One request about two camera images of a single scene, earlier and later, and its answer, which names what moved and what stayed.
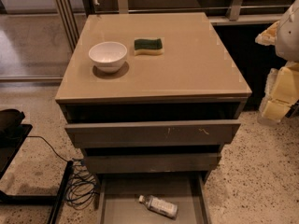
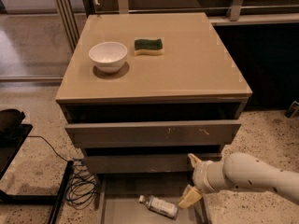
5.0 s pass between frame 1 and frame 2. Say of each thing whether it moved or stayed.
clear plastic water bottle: stayed
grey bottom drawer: stayed
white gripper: moved
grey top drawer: stayed
